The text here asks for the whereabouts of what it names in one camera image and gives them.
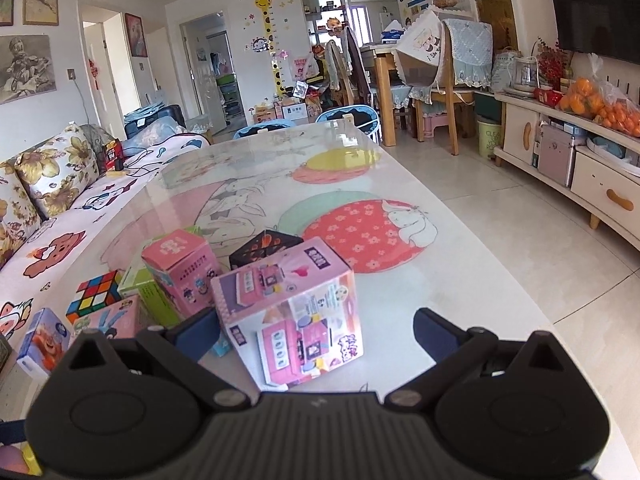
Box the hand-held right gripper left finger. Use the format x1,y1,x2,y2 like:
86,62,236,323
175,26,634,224
64,306,252,414

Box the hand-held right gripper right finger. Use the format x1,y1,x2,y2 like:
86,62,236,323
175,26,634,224
384,306,577,414

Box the green box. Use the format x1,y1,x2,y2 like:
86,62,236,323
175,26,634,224
118,227,203,330

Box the large pink toy box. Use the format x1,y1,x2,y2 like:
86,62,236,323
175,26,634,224
210,240,365,392

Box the small pink box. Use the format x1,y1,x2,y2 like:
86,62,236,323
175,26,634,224
141,230,222,321

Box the pink rabbit-print box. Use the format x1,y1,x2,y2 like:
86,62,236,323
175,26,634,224
74,294,151,341

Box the black space-print cube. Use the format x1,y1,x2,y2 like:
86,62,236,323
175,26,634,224
229,229,305,271

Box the multicolour puzzle cube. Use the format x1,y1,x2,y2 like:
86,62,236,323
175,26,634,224
66,270,124,325

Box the small white blue carton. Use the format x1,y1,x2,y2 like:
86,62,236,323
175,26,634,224
16,307,72,380

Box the sofa with cartoon cover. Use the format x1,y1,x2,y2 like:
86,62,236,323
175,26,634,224
0,122,211,351

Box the red box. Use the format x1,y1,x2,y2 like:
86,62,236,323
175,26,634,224
103,141,125,171

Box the pale green trash bin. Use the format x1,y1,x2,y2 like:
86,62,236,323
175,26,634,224
476,117,504,159

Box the pink stool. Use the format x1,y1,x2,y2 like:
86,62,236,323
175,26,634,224
414,112,451,142

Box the blue stool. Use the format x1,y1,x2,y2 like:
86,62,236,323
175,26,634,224
234,120,297,141
315,105,384,144

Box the floral cushion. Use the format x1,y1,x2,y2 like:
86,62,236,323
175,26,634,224
15,124,102,219
0,162,42,272

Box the dark suitcase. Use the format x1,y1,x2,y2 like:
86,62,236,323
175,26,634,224
124,104,186,139

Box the silver case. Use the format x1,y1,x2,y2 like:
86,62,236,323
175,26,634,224
537,125,587,189

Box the cream television cabinet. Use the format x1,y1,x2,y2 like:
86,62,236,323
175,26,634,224
492,91,640,252

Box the green storage drawers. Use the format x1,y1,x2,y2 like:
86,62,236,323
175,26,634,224
216,74,241,121

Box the wooden dining table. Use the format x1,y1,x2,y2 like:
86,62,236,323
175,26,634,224
360,45,402,149

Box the glass kettle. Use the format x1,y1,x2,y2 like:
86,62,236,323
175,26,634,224
506,54,542,97

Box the chair draped with clothes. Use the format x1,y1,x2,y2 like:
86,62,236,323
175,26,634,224
324,27,374,109

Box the wooden chair teal cover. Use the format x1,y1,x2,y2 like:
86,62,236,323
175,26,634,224
412,17,496,156

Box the white red-print plastic bag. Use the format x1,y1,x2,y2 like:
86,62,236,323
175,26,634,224
292,55,319,81

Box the red berry branches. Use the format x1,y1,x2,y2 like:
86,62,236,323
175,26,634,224
534,36,572,92

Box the giraffe height chart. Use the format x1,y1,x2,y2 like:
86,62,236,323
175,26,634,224
254,0,287,97

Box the red portrait picture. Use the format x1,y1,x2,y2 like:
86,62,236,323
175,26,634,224
124,12,149,59

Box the grey duck poster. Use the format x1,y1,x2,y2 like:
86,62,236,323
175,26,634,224
0,35,57,106

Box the black television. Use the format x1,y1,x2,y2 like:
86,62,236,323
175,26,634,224
542,0,640,64

